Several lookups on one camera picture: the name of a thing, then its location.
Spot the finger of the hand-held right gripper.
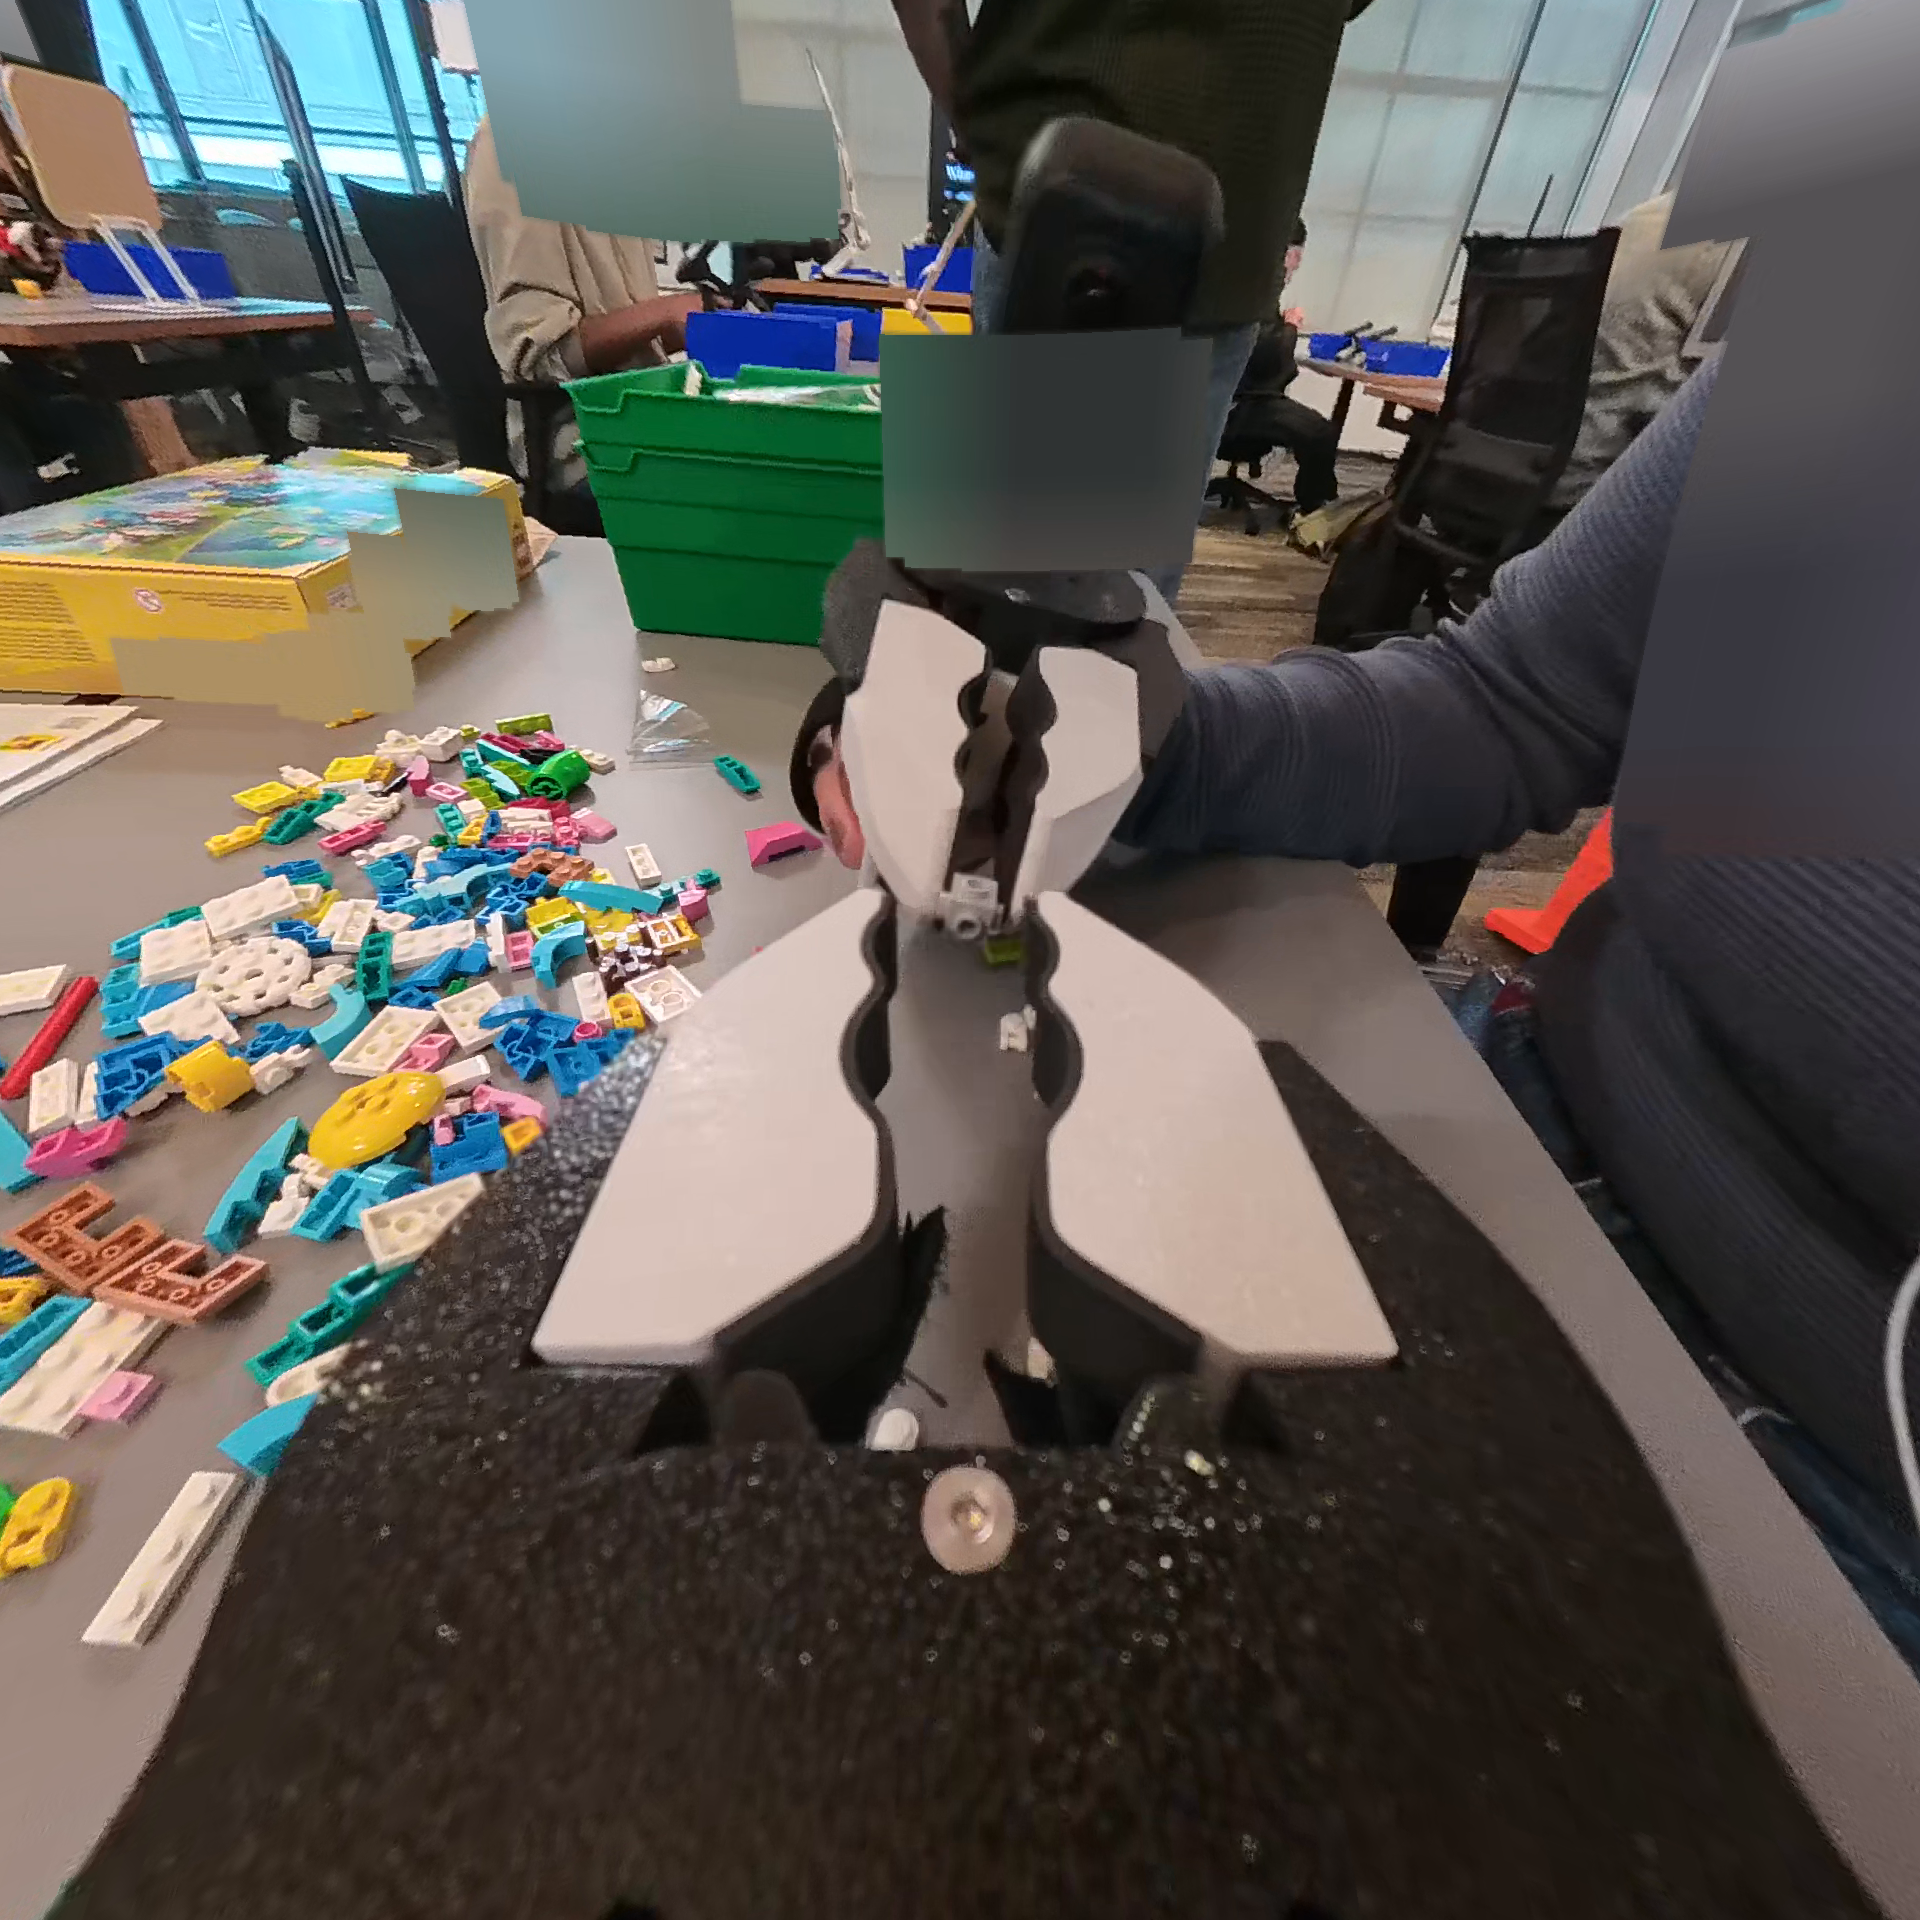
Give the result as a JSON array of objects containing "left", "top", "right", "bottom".
[
  {"left": 836, "top": 596, "right": 1003, "bottom": 914},
  {"left": 990, "top": 643, "right": 1152, "bottom": 922}
]

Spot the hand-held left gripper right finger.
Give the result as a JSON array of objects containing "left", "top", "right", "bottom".
[{"left": 1026, "top": 891, "right": 1404, "bottom": 1376}]

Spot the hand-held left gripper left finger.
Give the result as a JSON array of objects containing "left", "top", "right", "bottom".
[{"left": 531, "top": 884, "right": 903, "bottom": 1374}]

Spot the person's right forearm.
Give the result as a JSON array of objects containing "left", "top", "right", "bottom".
[{"left": 1117, "top": 360, "right": 1714, "bottom": 875}]

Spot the yellow round lego plate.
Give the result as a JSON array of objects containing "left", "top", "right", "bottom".
[{"left": 308, "top": 1072, "right": 448, "bottom": 1170}]

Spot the pile of colourful lego bricks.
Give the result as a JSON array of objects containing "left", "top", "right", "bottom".
[{"left": 0, "top": 712, "right": 725, "bottom": 1652}]

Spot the tan angled lego plate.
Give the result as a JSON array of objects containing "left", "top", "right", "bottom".
[{"left": 88, "top": 1238, "right": 272, "bottom": 1328}]

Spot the brown angled lego plate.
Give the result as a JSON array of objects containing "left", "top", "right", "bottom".
[{"left": 7, "top": 1185, "right": 168, "bottom": 1297}]

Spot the red lego bar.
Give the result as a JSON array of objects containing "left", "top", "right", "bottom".
[{"left": 0, "top": 975, "right": 101, "bottom": 1105}]

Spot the yellow lego box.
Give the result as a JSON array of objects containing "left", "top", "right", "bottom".
[{"left": 0, "top": 450, "right": 559, "bottom": 726}]

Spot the person's right hand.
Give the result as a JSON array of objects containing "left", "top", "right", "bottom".
[{"left": 821, "top": 748, "right": 877, "bottom": 878}]

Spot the stack of green crates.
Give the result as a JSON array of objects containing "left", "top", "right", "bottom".
[{"left": 564, "top": 360, "right": 886, "bottom": 649}]

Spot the black mesh office chair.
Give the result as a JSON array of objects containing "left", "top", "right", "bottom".
[{"left": 1387, "top": 225, "right": 1624, "bottom": 665}]

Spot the orange plastic object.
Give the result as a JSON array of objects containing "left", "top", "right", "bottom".
[{"left": 1483, "top": 810, "right": 1621, "bottom": 956}]

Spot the white round gear plate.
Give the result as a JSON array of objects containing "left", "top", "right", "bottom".
[{"left": 196, "top": 936, "right": 310, "bottom": 1017}]

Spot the person's torso grey sweater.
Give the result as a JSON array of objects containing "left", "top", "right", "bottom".
[{"left": 1528, "top": 751, "right": 1920, "bottom": 1508}]

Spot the white paper booklet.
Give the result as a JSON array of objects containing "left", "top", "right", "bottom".
[{"left": 0, "top": 700, "right": 163, "bottom": 814}]

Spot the wooden book stand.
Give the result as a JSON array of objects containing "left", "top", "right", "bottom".
[{"left": 0, "top": 65, "right": 200, "bottom": 312}]

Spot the thin white cable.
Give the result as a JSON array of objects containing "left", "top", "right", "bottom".
[{"left": 1882, "top": 1258, "right": 1920, "bottom": 1504}]

